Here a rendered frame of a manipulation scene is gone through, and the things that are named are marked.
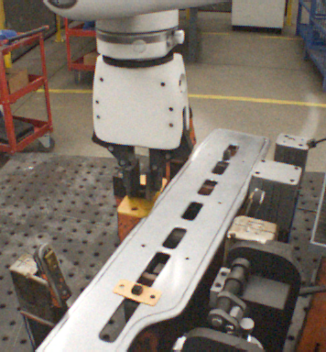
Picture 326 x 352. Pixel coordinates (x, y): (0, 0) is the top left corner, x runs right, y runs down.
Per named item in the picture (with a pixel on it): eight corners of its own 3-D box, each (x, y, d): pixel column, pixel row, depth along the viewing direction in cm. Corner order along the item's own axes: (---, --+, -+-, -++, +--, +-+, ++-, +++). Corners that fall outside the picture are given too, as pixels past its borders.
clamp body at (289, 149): (262, 232, 139) (277, 129, 120) (296, 240, 135) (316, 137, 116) (254, 250, 132) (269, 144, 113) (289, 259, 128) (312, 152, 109)
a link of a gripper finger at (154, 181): (179, 141, 51) (179, 191, 55) (152, 138, 52) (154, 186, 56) (171, 155, 49) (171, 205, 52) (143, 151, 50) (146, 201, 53)
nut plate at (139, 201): (139, 176, 59) (139, 168, 58) (168, 181, 58) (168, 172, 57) (115, 213, 52) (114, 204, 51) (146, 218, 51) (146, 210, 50)
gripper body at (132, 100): (194, 38, 47) (192, 131, 53) (106, 34, 49) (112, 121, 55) (175, 58, 41) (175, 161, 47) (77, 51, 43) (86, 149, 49)
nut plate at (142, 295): (111, 291, 77) (111, 287, 77) (121, 279, 80) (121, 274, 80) (154, 307, 74) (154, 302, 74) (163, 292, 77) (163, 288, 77)
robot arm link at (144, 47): (190, 19, 46) (190, 45, 48) (114, 16, 48) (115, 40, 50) (168, 37, 39) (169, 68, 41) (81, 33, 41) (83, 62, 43)
